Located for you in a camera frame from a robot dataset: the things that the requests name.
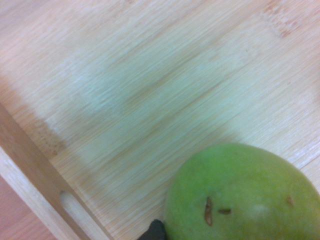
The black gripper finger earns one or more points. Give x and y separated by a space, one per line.
154 231

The green apple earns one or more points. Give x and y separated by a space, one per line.
242 195

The light wooden tray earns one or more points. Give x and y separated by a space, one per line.
140 100

